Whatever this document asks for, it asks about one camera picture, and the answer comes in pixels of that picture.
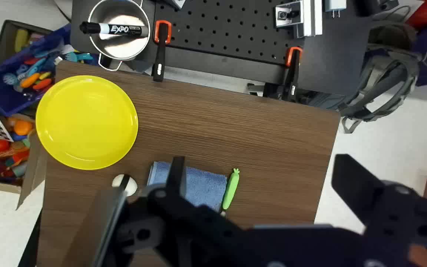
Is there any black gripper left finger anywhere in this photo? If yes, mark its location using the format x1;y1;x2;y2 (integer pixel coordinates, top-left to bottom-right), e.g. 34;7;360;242
166;154;188;199

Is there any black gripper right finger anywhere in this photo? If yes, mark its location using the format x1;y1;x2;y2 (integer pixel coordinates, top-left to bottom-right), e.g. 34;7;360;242
330;153;388;209

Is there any blue towel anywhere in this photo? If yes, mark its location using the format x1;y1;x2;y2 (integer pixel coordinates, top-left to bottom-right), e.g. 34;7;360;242
145;160;228;212

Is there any grey backpack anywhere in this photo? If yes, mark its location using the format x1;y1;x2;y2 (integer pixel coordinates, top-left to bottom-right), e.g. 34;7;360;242
311;21;422;133

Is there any black orange bar clamp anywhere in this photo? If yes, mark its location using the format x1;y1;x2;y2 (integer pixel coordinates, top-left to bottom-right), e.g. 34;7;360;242
151;19;175;83
274;46;305;102

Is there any black perforated breadboard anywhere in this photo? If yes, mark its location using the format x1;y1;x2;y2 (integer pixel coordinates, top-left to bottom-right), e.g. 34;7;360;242
69;0;373;98

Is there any dark open box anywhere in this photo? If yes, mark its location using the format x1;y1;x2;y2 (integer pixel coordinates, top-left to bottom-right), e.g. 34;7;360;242
0;19;55;71

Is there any black Expo marker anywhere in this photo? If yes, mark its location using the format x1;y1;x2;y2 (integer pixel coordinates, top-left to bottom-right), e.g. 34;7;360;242
78;21;149;41

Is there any cardboard box of toys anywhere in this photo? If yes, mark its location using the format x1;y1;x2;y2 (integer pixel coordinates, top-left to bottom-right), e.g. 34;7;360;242
0;111;47;196

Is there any yellow plastic plate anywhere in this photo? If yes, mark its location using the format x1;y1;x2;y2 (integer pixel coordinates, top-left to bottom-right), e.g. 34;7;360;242
34;73;141;172

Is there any steel pot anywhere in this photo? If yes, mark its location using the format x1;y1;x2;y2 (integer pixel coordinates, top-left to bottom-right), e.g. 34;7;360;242
86;0;152;73

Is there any black and white ball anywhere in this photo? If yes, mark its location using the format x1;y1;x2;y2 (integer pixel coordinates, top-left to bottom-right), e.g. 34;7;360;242
109;172;139;199

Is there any blue bin of toys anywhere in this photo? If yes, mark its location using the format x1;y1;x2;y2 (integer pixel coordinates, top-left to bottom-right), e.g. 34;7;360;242
0;24;74;119

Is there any green marker pen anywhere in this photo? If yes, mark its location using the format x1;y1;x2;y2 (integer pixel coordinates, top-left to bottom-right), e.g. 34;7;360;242
219;167;241;213

